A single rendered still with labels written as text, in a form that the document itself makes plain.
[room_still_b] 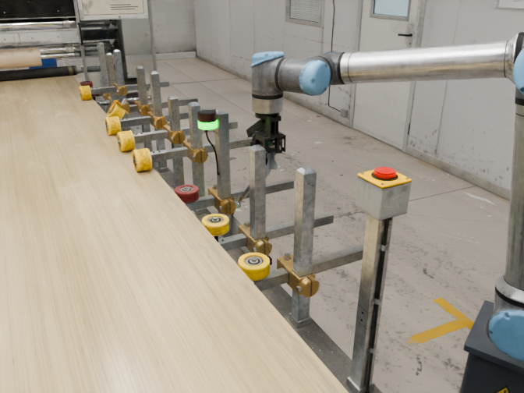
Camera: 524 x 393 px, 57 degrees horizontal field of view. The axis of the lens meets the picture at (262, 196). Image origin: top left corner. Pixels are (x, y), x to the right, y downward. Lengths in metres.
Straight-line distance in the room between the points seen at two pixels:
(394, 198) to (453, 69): 0.49
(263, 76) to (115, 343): 0.78
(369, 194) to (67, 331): 0.65
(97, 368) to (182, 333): 0.17
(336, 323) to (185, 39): 8.63
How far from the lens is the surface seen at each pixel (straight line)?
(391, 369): 2.29
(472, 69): 1.28
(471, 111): 4.24
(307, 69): 1.29
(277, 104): 1.38
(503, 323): 1.29
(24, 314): 1.16
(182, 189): 1.63
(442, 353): 2.43
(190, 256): 1.25
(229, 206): 1.61
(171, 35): 10.38
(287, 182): 1.77
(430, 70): 1.31
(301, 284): 1.23
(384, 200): 0.87
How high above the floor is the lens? 1.55
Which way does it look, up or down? 25 degrees down
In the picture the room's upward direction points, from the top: straight up
